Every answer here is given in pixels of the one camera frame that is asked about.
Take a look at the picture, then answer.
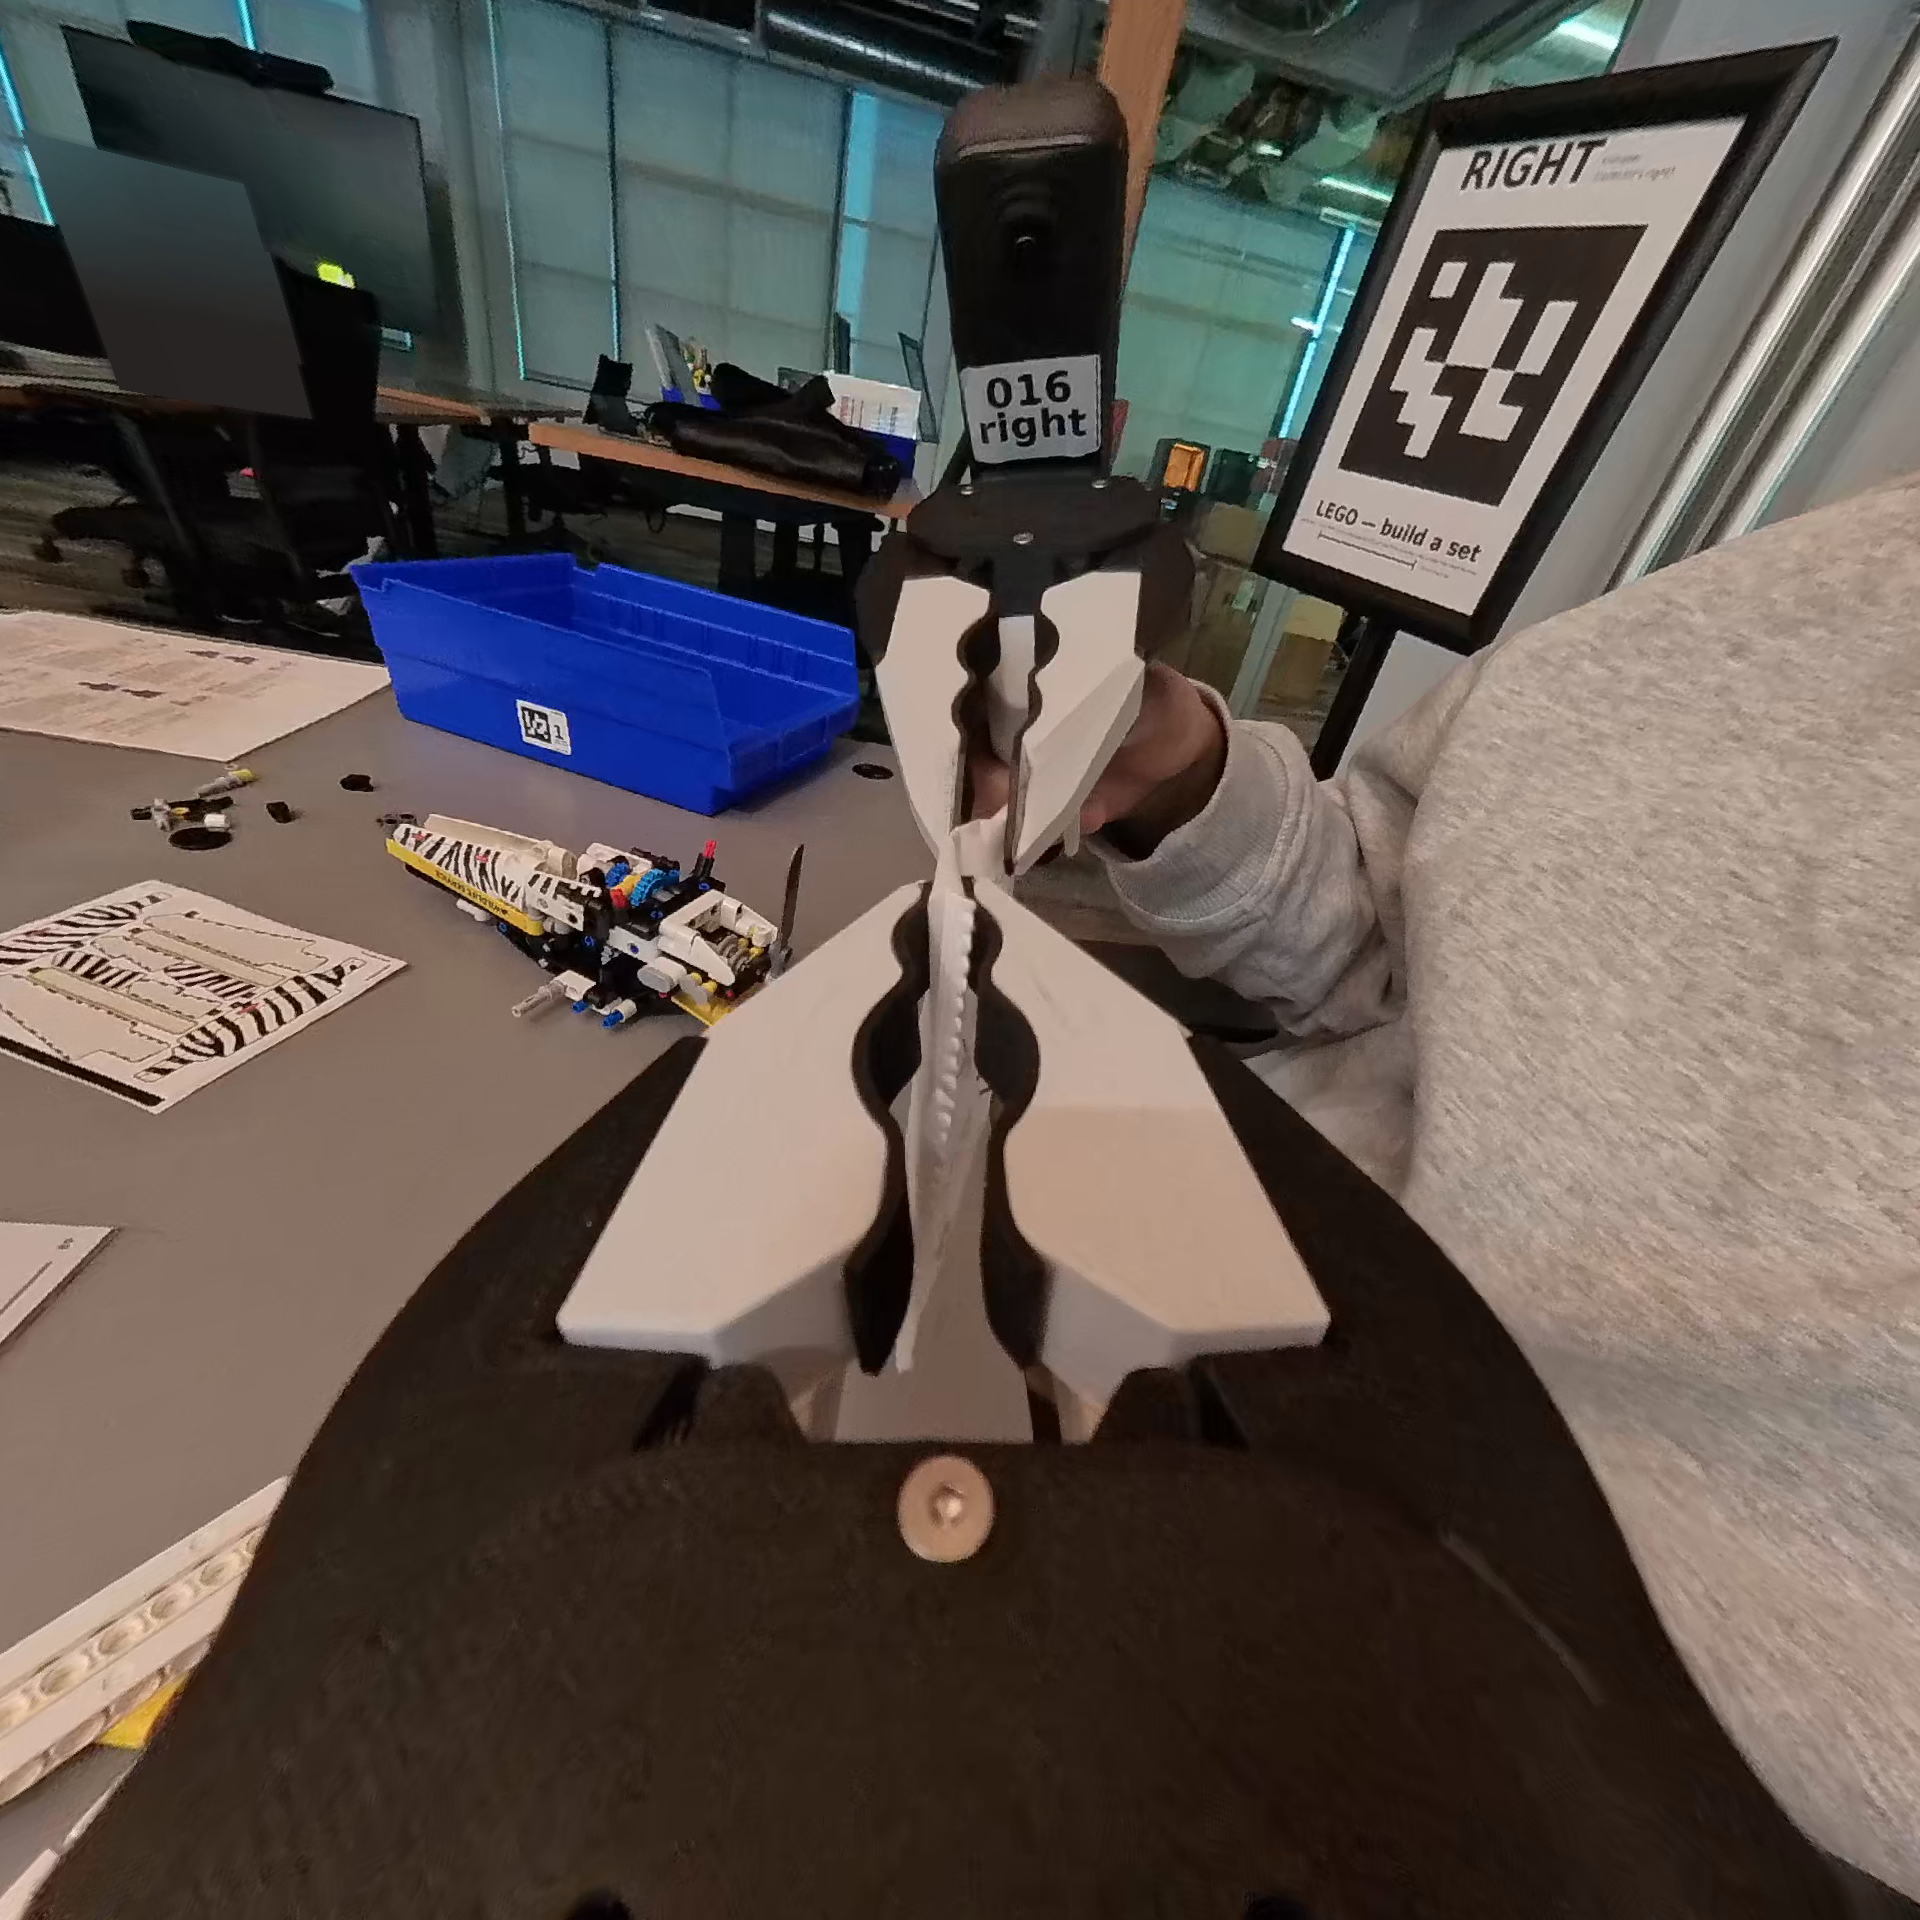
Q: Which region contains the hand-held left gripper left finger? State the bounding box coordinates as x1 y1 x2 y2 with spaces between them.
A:
558 880 939 1411

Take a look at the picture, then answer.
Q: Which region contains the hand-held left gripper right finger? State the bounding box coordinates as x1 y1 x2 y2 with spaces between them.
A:
965 877 1332 1446

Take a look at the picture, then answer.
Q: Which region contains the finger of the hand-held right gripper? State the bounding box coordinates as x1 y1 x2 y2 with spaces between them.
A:
1002 573 1151 880
876 573 1002 863

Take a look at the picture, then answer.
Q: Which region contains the small clear plastic parts bag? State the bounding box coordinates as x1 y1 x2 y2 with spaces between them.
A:
893 816 1037 1374

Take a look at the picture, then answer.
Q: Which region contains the pile of white lego pieces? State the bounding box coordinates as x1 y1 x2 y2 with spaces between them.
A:
0 1477 290 1892

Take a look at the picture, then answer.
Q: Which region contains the person's right forearm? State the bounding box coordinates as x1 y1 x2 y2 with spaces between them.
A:
1102 719 1412 1044

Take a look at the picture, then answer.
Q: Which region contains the yellow zebra lego model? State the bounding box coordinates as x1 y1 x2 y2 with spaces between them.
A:
386 812 812 1027

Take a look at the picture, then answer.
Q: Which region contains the small lego axle assembly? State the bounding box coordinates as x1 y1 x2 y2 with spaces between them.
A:
132 764 258 830

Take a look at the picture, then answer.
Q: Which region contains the person's right hand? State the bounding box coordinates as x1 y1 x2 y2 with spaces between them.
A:
1076 660 1235 863

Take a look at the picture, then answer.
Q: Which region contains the stack of cardboard boxes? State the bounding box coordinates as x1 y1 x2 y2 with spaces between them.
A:
1170 494 1352 705

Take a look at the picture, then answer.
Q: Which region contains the white and blue box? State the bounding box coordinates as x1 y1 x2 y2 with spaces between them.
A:
825 372 924 469

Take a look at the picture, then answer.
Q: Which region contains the black bag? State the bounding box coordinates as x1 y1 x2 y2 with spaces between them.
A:
667 365 901 497

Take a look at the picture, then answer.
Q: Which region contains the blue plastic bin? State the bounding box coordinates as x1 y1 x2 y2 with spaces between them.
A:
351 549 865 818

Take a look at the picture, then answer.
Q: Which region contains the background wooden table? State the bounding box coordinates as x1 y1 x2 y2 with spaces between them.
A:
527 420 920 600

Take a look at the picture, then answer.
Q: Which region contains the black framed marker sign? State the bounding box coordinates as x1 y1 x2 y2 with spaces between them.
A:
1251 37 1837 773

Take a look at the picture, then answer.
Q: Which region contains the zebra sticker sheet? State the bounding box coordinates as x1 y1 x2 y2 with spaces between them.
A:
0 880 407 1113

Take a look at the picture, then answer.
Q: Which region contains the black computer monitor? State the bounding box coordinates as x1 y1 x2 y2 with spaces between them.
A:
59 21 444 339

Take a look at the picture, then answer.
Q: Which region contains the white printed paper sheet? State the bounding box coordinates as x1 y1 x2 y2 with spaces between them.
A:
0 613 392 764

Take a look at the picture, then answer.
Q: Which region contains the wooden support post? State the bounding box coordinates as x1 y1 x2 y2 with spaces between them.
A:
1095 0 1185 287

